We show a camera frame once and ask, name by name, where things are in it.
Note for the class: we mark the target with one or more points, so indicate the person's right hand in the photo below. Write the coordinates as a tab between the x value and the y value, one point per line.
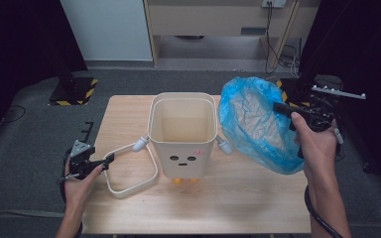
317	148

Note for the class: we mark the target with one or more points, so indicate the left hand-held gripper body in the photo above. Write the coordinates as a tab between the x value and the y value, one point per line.
79	162

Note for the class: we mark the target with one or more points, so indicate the striped black stand base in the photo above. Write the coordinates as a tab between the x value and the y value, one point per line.
294	91
74	92

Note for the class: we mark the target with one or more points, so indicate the light wooden desk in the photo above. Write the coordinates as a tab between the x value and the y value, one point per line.
205	20

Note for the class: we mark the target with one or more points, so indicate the black curtain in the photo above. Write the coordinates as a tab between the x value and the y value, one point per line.
16	49
373	49

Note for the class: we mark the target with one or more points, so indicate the white partition panel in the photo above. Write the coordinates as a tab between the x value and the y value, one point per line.
105	29

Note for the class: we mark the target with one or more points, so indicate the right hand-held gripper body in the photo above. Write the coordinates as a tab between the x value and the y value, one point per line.
322	112

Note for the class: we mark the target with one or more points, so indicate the white wall socket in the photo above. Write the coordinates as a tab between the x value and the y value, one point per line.
274	3

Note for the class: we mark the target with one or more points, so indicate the person's left hand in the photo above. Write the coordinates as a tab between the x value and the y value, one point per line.
77	190

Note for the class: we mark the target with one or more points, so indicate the blue plastic trash bag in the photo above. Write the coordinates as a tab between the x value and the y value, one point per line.
254	129

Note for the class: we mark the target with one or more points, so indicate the cream face trash bin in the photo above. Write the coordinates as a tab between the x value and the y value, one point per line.
182	132

